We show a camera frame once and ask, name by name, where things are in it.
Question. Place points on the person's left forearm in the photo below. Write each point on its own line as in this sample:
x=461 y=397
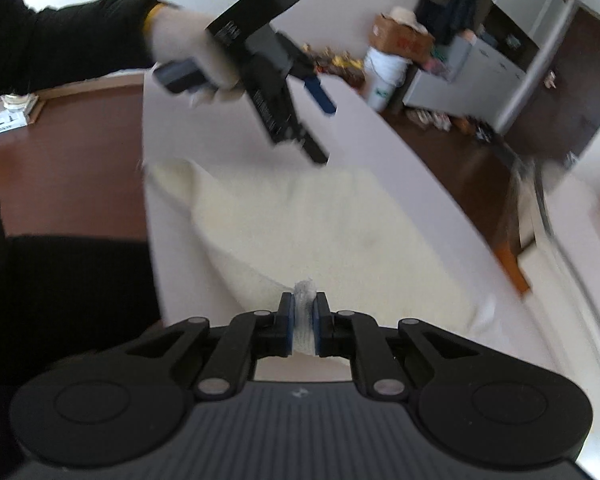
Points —
x=60 y=40

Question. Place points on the white low cabinet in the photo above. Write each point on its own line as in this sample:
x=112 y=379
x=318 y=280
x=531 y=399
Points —
x=480 y=70

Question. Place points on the clear drinking glass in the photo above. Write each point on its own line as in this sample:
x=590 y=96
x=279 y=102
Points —
x=17 y=101

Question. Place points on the pile of colourful snack packets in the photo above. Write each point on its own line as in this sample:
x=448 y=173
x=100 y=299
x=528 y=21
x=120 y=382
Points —
x=337 y=62

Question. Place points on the person's left hand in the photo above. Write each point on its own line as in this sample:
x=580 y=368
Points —
x=180 y=35

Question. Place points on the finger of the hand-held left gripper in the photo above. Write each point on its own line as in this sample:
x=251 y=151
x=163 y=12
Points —
x=322 y=97
x=312 y=149

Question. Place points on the white printed card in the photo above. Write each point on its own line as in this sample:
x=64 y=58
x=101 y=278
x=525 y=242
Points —
x=7 y=122

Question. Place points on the cream towel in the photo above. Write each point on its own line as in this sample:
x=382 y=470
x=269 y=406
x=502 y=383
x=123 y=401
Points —
x=305 y=230

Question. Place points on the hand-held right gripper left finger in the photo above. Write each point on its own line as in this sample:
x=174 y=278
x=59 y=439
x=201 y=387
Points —
x=286 y=327

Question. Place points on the white desk with glass top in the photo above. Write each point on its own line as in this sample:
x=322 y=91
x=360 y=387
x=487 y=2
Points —
x=580 y=260

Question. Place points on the printed cardboard box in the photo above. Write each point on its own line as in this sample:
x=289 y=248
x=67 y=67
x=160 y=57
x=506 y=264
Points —
x=402 y=40

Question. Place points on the white plastic bucket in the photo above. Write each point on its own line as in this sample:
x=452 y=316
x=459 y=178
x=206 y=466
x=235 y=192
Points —
x=385 y=77

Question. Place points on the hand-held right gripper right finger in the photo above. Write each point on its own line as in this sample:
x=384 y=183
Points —
x=321 y=327

